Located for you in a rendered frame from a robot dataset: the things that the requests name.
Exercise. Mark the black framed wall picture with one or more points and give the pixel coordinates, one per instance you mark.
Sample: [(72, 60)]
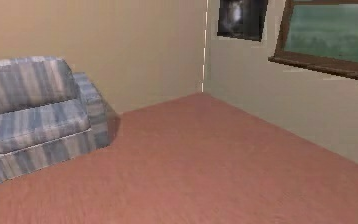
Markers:
[(242, 18)]

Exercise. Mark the blue grey striped sofa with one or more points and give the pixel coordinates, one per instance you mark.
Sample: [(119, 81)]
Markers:
[(37, 113)]

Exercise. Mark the brown framed window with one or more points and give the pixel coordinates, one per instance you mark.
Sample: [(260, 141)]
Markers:
[(327, 33)]

